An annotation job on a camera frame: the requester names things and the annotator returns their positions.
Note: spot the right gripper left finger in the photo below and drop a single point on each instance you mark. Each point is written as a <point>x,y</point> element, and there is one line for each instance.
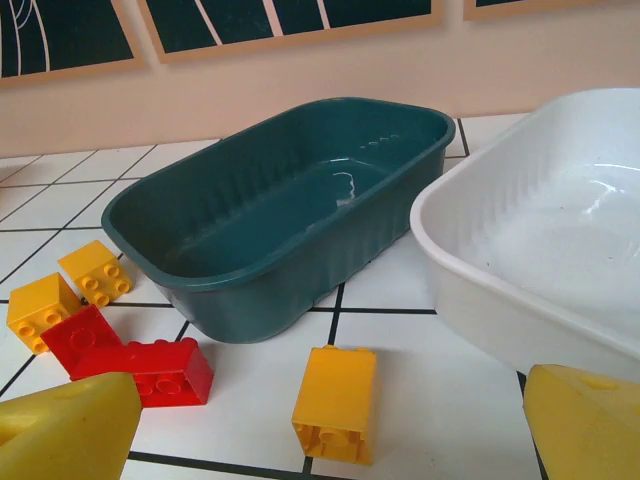
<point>65,435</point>

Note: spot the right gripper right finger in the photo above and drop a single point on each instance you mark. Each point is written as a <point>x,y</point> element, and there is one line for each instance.
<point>590,435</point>

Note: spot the red square lego brick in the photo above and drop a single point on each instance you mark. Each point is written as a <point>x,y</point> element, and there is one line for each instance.
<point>75,340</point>

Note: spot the red long lego brick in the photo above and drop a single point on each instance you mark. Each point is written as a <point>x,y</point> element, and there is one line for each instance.
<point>165,365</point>

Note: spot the yellow square lego brick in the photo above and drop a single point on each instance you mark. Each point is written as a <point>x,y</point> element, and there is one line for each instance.
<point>90,260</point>
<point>40,300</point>

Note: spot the yellow tall lego brick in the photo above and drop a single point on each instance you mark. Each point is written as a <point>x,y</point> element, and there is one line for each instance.
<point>335,390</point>

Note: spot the white plastic container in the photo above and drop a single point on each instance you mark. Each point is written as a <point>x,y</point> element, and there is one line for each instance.
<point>500,320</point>

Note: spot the teal plastic container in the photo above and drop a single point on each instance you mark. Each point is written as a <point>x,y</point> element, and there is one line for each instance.
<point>240,300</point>

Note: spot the wall panel with large leaf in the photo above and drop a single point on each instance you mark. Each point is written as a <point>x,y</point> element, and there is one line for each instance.
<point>75,30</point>

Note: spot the wall panel with two flowers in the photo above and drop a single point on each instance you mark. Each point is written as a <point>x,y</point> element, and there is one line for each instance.
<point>250,20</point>

